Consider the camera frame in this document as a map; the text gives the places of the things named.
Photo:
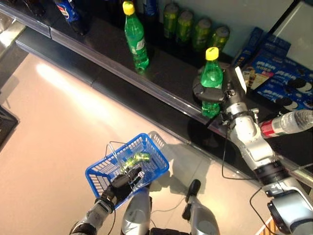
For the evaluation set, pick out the black crate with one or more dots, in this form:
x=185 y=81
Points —
x=6 y=124

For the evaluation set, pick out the black robot waist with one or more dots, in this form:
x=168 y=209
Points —
x=171 y=232

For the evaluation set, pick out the silver left robot leg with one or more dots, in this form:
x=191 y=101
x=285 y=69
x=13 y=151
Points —
x=135 y=215

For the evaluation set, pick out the silver robot leg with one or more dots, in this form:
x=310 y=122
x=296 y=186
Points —
x=135 y=215
x=203 y=220

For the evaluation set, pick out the blue plastic shopping basket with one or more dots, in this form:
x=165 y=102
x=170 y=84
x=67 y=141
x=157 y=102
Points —
x=97 y=171

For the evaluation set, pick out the slim blue cookie box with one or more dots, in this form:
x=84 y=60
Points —
x=249 y=44

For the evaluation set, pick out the small Pepsi cola bottle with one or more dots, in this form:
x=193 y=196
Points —
x=149 y=7
x=71 y=14

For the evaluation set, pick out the water bottle red cap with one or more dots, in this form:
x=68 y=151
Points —
x=288 y=123

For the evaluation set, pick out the cream wafer cone box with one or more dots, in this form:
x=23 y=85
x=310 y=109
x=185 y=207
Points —
x=259 y=78

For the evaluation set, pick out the silver right robot leg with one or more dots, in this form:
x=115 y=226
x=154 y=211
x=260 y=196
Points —
x=203 y=220

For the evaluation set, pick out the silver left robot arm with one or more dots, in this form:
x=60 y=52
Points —
x=95 y=215

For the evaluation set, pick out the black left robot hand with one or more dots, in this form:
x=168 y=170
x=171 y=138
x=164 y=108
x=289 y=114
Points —
x=119 y=186

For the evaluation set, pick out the green Sprite bottle yellow cap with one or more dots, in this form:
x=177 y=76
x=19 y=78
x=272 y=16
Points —
x=211 y=76
x=135 y=41

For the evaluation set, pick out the black shelf board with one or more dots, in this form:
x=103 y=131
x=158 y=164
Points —
x=171 y=73
x=146 y=105
x=61 y=56
x=39 y=23
x=293 y=151

